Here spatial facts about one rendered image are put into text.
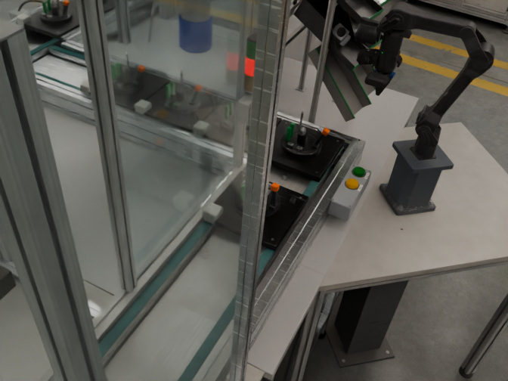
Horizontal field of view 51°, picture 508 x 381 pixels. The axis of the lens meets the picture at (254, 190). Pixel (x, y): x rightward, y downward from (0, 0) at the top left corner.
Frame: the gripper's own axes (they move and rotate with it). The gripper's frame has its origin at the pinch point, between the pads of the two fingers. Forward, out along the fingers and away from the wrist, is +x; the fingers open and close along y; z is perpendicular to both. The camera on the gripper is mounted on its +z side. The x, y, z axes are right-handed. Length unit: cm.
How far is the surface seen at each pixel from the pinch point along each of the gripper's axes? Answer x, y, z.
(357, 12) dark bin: -11.5, -19.8, 16.3
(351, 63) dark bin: 3.8, -15.2, 13.9
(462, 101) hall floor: 125, -238, -22
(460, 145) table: 40, -44, -29
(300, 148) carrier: 24.9, 10.5, 18.3
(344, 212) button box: 32.3, 23.9, -3.5
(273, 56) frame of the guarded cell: -49, 90, -2
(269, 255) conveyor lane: 31, 53, 9
